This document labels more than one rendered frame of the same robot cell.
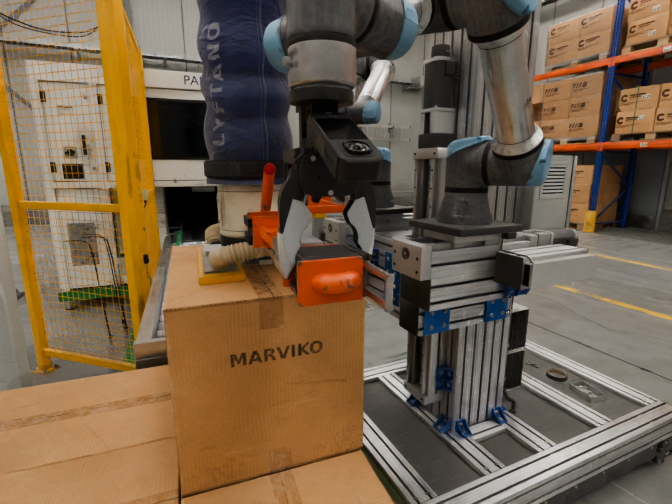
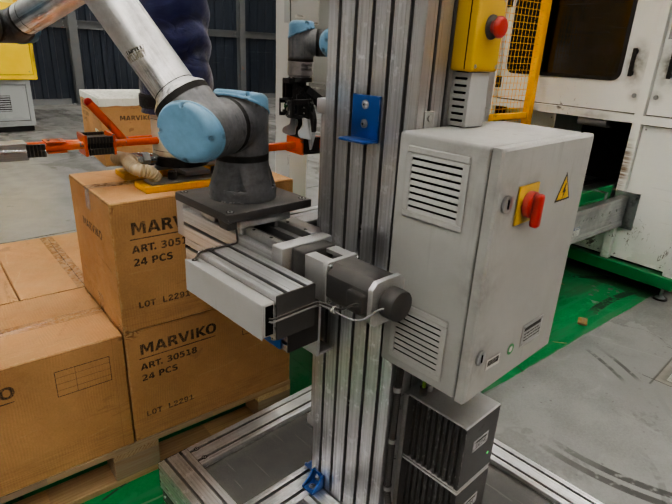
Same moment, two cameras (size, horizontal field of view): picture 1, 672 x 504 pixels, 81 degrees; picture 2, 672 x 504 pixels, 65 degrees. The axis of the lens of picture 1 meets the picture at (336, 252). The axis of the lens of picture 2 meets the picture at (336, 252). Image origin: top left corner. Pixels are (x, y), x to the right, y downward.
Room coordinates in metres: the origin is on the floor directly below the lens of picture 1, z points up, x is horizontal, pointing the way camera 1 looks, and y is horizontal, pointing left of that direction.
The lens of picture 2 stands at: (0.94, -1.53, 1.36)
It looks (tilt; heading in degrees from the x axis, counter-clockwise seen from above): 21 degrees down; 71
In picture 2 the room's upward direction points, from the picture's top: 3 degrees clockwise
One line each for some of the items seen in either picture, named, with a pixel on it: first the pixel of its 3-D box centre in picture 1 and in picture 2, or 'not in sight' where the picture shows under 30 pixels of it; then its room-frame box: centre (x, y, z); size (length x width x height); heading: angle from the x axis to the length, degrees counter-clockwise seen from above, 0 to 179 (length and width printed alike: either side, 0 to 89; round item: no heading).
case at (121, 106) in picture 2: not in sight; (124, 125); (0.75, 2.24, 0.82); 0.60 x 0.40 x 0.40; 106
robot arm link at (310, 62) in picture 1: (319, 72); not in sight; (0.47, 0.02, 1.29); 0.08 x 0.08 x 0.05
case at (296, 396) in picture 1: (253, 332); (186, 233); (1.02, 0.23, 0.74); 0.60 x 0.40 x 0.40; 21
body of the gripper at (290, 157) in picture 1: (320, 148); not in sight; (0.48, 0.02, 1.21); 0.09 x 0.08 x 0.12; 20
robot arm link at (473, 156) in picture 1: (470, 162); (239, 120); (1.12, -0.37, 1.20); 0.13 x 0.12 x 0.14; 50
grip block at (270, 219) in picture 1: (270, 228); (96, 143); (0.78, 0.13, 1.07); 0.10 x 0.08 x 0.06; 110
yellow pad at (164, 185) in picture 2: not in sight; (194, 176); (1.05, 0.12, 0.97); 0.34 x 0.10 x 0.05; 20
